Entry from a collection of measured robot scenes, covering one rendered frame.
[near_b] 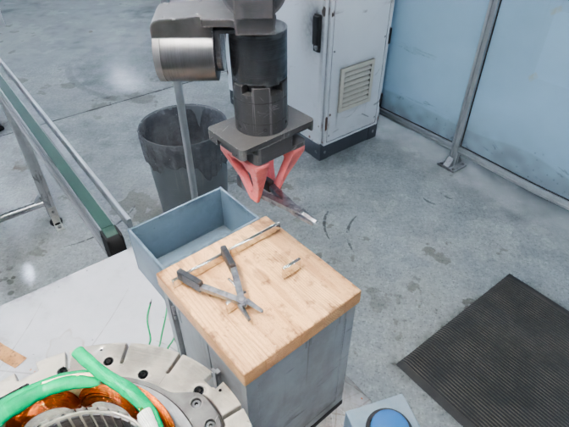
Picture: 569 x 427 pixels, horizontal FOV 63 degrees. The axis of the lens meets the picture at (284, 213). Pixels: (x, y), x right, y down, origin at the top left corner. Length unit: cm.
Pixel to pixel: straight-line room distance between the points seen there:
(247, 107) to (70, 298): 69
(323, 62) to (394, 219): 89
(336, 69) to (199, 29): 216
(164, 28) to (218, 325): 33
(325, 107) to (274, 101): 217
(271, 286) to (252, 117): 24
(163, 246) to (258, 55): 42
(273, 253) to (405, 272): 155
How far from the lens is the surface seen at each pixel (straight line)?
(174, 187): 206
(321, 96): 261
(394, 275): 214
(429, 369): 186
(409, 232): 237
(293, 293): 61
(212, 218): 81
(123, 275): 108
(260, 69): 46
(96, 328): 100
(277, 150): 50
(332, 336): 65
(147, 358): 53
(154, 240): 77
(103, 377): 46
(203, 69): 47
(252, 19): 43
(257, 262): 65
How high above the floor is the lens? 152
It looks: 39 degrees down
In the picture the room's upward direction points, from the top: straight up
